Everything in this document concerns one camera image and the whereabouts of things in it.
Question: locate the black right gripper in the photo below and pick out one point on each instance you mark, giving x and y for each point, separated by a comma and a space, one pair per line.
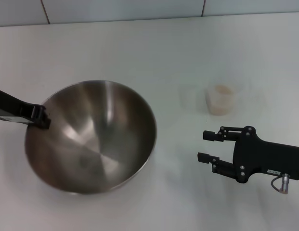
255, 156

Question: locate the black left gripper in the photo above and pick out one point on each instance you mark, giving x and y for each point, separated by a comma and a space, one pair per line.
12, 106

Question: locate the stainless steel mixing bowl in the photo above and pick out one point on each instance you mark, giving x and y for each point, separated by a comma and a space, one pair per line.
96, 144

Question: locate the clear plastic cup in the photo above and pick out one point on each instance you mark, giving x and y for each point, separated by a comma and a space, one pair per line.
220, 102

